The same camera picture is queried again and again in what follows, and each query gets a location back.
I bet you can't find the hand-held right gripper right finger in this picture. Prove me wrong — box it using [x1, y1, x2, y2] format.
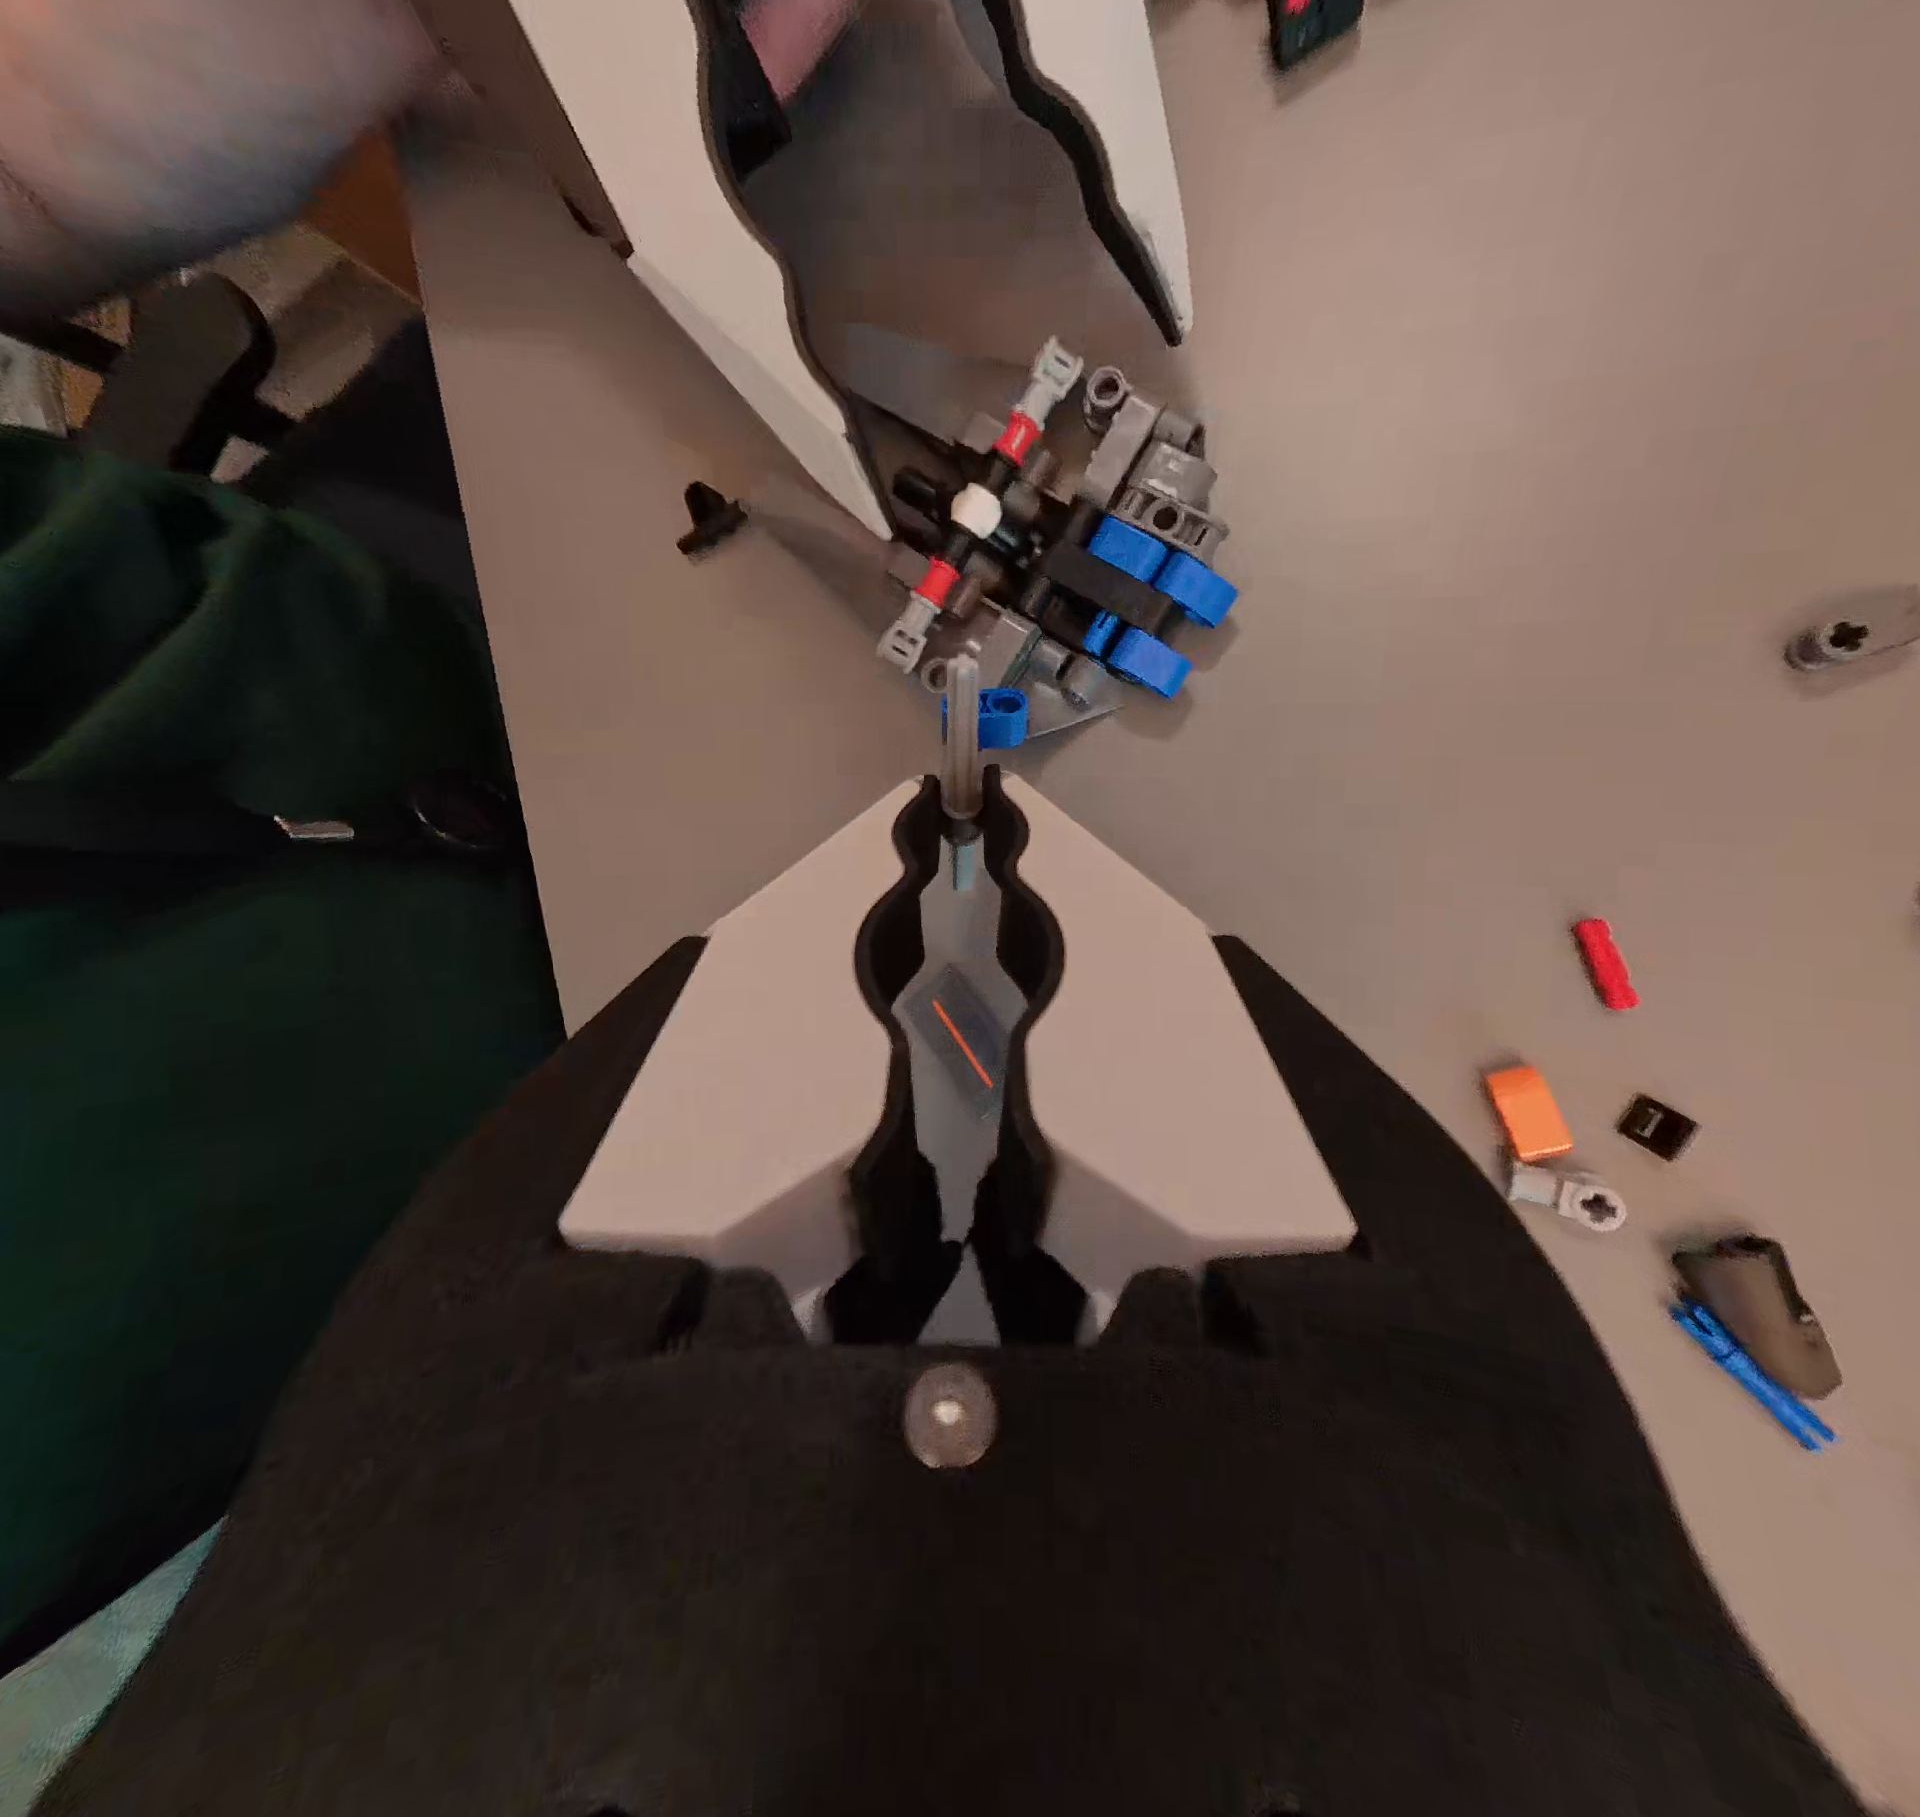
[983, 768, 1359, 1339]

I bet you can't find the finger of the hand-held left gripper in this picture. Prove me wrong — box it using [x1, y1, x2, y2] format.
[473, 0, 896, 541]
[863, 0, 1198, 350]

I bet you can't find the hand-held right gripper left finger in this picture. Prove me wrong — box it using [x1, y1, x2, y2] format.
[560, 774, 961, 1346]

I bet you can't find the grey winged brick assembly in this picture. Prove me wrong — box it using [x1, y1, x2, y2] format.
[839, 338, 1241, 721]

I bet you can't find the person's left forearm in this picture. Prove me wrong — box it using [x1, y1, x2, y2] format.
[0, 0, 452, 327]

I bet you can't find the grey tile with orange stripe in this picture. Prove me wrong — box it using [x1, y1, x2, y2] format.
[893, 963, 1010, 1100]

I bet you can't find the orange small brick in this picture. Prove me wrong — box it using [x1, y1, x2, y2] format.
[1483, 1064, 1576, 1164]

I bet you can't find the dark curved wedge brick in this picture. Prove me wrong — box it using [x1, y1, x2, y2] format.
[1672, 1236, 1845, 1403]

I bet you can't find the blue pin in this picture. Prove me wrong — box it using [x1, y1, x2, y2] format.
[1668, 1301, 1839, 1451]

